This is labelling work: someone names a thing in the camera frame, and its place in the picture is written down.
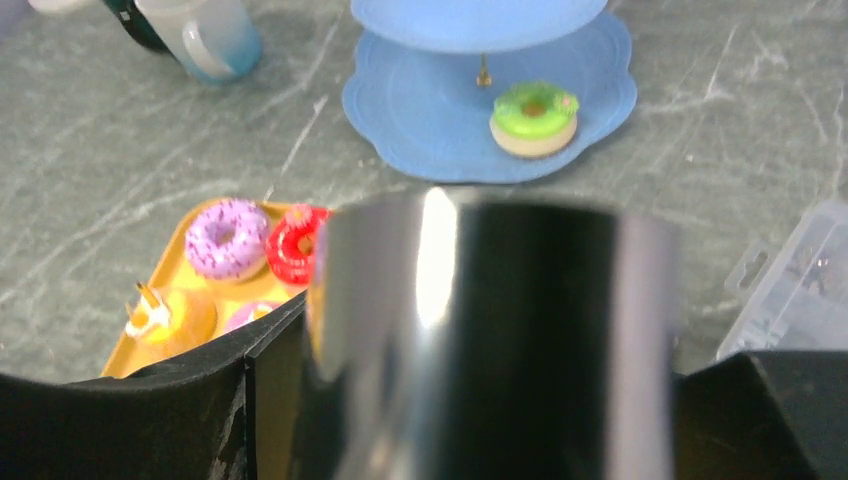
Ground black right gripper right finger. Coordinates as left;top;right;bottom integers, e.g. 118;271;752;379
675;351;847;479

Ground yellow serving tray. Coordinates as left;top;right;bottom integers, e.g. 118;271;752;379
102;198;302;378

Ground red frosted donut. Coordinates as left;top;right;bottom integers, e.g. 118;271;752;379
265;204;331;287

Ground blue three-tier cake stand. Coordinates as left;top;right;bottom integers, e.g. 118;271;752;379
342;1;637;184

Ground yellow cupcake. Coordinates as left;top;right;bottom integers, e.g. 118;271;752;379
124;283;217;361

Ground clear plastic compartment box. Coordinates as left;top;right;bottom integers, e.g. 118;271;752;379
715;200;847;361

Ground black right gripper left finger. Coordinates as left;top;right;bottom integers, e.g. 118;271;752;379
1;296;305;479

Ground green frosted donut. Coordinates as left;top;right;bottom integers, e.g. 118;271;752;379
489;81;580;159

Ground white and blue mug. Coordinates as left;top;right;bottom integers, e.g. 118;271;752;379
135;0;262;85

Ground white tape roll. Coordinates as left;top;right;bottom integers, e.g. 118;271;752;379
28;0;92;16

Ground dark green mug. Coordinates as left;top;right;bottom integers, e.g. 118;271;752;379
102;0;171;55

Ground purple sprinkled donut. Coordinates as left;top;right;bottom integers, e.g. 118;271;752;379
184;198;271;282

